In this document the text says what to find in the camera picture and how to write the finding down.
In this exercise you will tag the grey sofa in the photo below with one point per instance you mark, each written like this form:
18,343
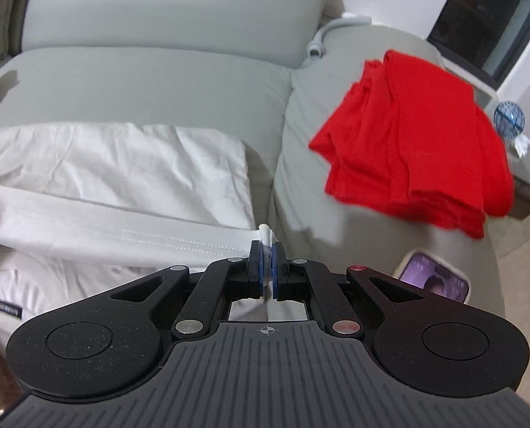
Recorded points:
158,80

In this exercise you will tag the red folded garment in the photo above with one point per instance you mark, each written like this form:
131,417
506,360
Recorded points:
412,142

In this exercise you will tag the smartphone with lit screen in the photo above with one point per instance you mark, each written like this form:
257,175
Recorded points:
432,278

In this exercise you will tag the white garment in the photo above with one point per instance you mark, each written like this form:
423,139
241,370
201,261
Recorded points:
113,178

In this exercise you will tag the dark window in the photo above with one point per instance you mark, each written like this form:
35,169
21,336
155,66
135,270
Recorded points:
497,13

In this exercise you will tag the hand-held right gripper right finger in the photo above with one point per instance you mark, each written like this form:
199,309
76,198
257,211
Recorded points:
275,272

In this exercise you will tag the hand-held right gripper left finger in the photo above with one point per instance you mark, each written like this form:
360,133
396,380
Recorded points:
259,272

